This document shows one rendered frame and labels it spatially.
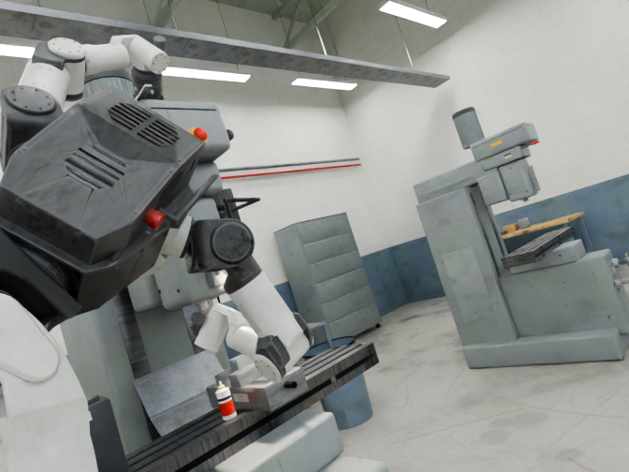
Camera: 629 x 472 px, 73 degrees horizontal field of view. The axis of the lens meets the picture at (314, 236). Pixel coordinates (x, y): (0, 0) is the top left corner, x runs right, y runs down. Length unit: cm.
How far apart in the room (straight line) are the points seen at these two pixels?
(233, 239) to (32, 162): 35
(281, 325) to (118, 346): 89
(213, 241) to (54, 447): 40
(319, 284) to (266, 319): 556
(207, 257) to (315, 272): 566
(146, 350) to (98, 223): 108
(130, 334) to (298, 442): 75
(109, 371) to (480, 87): 711
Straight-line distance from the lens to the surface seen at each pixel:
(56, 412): 72
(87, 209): 72
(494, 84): 780
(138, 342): 173
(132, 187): 74
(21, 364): 69
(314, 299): 648
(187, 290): 131
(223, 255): 84
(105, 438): 129
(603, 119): 731
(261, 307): 91
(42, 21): 396
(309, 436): 132
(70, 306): 76
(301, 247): 642
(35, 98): 100
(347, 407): 365
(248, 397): 137
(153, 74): 143
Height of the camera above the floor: 131
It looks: 4 degrees up
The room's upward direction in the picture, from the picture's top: 18 degrees counter-clockwise
